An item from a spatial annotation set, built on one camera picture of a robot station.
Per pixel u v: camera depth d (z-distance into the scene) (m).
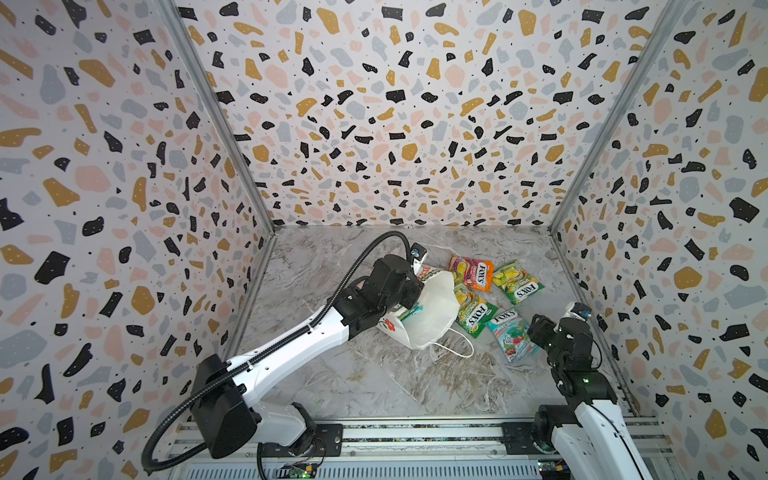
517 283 1.02
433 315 0.88
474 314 0.95
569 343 0.59
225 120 0.89
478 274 1.05
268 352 0.43
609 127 0.92
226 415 0.38
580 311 0.70
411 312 0.90
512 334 0.90
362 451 0.73
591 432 0.50
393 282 0.57
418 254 0.64
